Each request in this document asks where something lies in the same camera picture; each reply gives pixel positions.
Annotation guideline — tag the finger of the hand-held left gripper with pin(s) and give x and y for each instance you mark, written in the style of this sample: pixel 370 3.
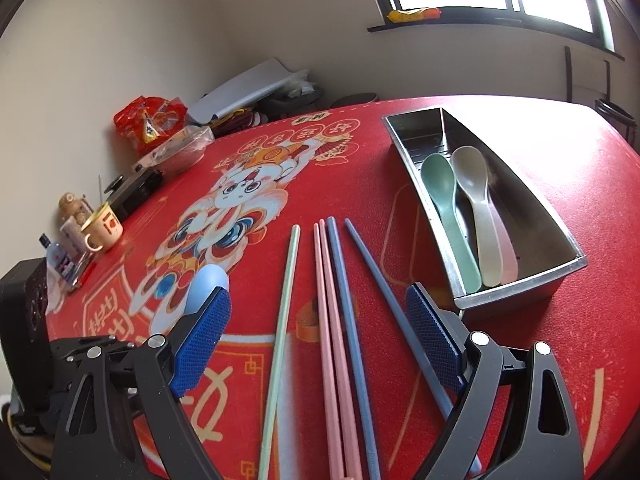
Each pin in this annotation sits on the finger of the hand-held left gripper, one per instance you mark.
pixel 67 347

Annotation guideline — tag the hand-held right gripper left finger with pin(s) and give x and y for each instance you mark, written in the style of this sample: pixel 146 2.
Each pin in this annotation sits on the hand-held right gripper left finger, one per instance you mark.
pixel 202 340

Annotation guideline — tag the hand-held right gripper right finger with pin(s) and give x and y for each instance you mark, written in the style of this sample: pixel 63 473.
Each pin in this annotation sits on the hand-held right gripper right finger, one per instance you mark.
pixel 432 337

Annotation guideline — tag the blue spoon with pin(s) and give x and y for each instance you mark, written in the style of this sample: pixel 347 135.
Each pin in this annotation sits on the blue spoon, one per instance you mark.
pixel 207 285

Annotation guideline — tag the green chopstick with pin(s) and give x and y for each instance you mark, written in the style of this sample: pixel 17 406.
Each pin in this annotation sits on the green chopstick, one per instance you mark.
pixel 280 350

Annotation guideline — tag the blue chopstick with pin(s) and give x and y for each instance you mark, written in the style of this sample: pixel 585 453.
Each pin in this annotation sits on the blue chopstick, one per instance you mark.
pixel 375 272
pixel 355 360

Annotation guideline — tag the pair of pink chopsticks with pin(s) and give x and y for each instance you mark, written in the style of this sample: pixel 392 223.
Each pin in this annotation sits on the pair of pink chopsticks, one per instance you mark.
pixel 341 360

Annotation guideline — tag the pink spoon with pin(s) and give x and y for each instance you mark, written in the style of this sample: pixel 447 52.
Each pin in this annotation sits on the pink spoon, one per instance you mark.
pixel 507 260

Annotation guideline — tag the stainless steel utensil tray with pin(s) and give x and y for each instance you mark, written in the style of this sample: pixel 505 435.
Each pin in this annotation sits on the stainless steel utensil tray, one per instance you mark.
pixel 530 220

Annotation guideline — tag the green spoon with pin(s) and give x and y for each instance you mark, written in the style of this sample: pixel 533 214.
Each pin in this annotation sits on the green spoon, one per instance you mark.
pixel 437 180

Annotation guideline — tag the beige spoon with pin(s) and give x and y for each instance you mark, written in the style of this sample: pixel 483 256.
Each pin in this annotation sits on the beige spoon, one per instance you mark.
pixel 472 170

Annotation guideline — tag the clear water bottle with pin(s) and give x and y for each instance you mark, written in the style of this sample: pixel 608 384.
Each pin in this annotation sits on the clear water bottle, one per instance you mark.
pixel 57 260

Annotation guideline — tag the clear glass cup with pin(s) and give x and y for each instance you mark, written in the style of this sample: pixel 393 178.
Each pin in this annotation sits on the clear glass cup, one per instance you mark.
pixel 72 240

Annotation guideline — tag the yellow mug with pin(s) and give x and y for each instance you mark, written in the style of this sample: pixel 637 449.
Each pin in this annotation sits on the yellow mug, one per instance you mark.
pixel 105 230

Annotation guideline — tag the metal stirrer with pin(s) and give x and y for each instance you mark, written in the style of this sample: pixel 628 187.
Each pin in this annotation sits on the metal stirrer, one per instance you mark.
pixel 101 192

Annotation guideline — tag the black electric cooker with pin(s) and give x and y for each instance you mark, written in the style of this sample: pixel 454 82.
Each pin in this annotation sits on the black electric cooker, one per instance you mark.
pixel 135 192

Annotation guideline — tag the red printed table mat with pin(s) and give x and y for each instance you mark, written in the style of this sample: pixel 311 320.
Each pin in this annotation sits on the red printed table mat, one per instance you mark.
pixel 370 185

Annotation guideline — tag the bowl with plastic wrap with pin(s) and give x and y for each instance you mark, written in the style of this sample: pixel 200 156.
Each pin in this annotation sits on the bowl with plastic wrap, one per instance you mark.
pixel 185 152

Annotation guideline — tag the dark red bag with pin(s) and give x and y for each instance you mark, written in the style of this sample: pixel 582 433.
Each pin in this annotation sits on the dark red bag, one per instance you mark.
pixel 235 120

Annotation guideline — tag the red snack bag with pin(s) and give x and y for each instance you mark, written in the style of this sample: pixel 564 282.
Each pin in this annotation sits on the red snack bag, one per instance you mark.
pixel 145 125

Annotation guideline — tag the white rolled sheet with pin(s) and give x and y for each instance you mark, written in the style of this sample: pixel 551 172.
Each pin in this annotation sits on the white rolled sheet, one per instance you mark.
pixel 240 92

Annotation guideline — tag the dark windowsill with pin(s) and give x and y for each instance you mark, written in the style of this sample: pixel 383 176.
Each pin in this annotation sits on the dark windowsill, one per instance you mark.
pixel 500 20

